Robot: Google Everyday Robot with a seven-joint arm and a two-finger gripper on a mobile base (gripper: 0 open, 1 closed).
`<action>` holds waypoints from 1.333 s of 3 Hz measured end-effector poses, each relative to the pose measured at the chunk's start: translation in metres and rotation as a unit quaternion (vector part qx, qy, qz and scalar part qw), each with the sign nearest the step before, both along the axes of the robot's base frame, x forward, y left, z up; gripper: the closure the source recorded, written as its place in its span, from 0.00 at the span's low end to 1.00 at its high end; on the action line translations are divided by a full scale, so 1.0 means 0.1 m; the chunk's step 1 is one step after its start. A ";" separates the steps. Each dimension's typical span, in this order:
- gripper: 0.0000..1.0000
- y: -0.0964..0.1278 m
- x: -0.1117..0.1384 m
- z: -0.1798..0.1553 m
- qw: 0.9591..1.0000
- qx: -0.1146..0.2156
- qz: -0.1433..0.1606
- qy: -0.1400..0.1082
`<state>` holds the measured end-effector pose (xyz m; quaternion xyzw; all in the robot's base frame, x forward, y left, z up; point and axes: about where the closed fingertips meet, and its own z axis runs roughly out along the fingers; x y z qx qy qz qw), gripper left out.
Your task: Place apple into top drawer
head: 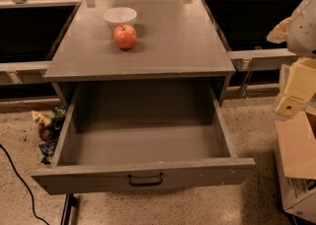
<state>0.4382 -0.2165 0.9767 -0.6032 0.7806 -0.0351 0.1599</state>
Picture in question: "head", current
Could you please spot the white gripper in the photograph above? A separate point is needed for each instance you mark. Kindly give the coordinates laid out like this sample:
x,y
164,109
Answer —
x,y
302,32

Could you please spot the red apple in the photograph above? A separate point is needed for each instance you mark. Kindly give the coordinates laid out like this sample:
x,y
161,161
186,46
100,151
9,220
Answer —
x,y
125,36

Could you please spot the grey open top drawer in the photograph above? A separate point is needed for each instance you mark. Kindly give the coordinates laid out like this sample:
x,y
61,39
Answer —
x,y
116,129

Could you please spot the cardboard box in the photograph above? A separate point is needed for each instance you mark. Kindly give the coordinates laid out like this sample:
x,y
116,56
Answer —
x,y
296,164

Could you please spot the grey cabinet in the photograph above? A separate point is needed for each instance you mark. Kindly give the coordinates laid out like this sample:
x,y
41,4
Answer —
x,y
175,38

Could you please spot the white ceramic bowl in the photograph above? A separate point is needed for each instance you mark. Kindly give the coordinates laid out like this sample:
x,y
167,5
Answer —
x,y
119,16

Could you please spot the crumpled snack bags pile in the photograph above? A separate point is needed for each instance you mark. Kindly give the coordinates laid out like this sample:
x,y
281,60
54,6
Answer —
x,y
49,128

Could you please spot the black drawer handle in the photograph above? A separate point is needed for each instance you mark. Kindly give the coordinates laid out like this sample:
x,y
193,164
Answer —
x,y
141,182

